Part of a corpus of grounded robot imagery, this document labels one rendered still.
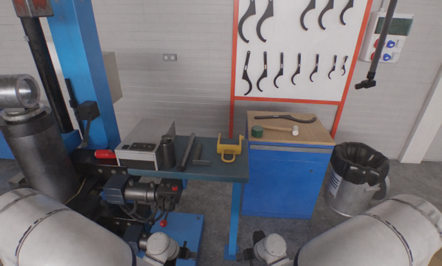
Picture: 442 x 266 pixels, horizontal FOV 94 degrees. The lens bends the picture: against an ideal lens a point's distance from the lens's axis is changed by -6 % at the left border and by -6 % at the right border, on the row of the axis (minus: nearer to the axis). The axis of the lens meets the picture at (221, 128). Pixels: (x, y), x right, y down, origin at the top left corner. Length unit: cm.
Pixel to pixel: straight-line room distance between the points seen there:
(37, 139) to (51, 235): 82
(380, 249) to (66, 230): 50
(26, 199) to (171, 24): 257
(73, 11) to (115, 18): 172
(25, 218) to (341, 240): 54
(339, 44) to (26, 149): 291
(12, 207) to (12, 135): 73
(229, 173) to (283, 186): 100
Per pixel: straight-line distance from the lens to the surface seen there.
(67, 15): 148
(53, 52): 214
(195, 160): 133
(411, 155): 412
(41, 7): 129
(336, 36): 296
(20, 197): 57
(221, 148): 142
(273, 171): 207
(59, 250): 45
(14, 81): 120
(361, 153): 273
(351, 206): 268
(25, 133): 123
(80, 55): 149
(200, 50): 285
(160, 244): 98
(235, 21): 274
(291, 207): 242
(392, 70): 341
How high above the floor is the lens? 189
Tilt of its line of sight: 29 degrees down
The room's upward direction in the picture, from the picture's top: 1 degrees clockwise
